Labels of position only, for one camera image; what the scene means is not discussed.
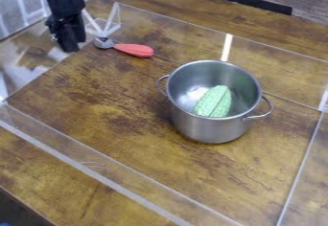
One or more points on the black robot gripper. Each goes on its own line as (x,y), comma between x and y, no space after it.
(66,23)

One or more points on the pink handled metal spoon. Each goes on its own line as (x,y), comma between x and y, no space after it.
(132,49)

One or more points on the clear acrylic barrier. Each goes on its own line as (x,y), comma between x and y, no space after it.
(93,156)

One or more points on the black strip on table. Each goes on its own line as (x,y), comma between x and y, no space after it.
(266,5)

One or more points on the stainless steel pot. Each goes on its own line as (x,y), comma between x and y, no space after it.
(185,85)

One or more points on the green bitter gourd toy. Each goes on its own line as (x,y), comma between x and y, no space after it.
(215,103)

